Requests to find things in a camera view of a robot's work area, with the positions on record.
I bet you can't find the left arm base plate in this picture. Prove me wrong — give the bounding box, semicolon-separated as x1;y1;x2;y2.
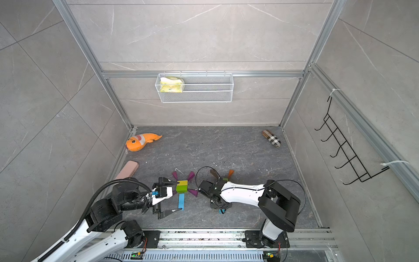
127;230;161;248

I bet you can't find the orange brown wedge block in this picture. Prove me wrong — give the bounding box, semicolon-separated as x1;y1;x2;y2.
228;169;234;180

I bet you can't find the light blue block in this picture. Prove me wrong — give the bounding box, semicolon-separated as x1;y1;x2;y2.
178;193;185;210

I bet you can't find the yellow rectangular block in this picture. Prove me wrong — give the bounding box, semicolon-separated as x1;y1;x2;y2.
177;180;188;187

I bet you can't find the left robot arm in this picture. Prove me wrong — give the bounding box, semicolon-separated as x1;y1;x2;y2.
35;178;179;262

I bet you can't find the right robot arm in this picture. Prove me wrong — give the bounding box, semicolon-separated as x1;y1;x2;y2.
198;180;301;241

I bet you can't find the yellow white cloth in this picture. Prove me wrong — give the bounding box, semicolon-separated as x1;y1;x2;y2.
159;76;184;93

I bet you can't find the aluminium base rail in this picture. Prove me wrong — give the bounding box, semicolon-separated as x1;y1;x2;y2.
65;228;335;262

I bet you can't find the green rectangular block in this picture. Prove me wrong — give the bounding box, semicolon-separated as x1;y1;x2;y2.
176;185;188;194

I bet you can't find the dark brown wedge block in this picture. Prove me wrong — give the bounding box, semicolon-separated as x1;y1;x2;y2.
210;169;220;179

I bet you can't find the plaid brown case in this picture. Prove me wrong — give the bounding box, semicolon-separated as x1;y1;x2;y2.
262;129;282;148

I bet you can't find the black wire hook rack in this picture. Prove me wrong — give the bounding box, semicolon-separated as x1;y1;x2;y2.
314;97;390;186

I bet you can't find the white wire mesh basket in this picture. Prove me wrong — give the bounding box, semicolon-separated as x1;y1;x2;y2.
155;72;234;103

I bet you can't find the orange fish plush toy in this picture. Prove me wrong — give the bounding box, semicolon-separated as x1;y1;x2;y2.
125;133;163;152

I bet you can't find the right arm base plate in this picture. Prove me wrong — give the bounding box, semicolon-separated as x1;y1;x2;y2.
242;230;290;248

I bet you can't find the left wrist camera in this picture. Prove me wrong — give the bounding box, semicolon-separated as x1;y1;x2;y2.
151;187;173;206

